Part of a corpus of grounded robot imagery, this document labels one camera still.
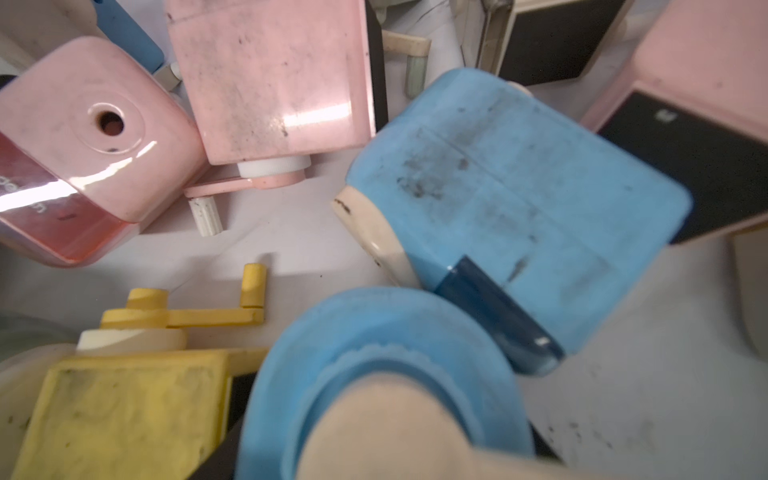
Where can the cream pencil sharpener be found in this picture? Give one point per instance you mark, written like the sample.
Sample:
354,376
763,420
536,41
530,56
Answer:
538,42

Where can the pink square pencil sharpener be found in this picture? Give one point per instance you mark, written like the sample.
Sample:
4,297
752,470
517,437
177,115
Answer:
93,150

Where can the pink lever pencil sharpener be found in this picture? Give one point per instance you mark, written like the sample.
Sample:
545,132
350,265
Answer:
691,101

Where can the blue lever pencil sharpener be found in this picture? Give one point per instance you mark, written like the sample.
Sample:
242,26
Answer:
388,383

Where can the blue round-front pencil sharpener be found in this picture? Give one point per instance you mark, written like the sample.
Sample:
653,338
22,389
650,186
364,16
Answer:
537,228

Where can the light blue pencil sharpener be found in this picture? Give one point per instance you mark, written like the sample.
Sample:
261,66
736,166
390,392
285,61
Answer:
121,29

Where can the sage green cube sharpener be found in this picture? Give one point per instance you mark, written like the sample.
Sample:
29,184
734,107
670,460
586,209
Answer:
29,346

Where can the mint green pencil sharpener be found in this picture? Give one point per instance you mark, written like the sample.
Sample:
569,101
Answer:
408,54

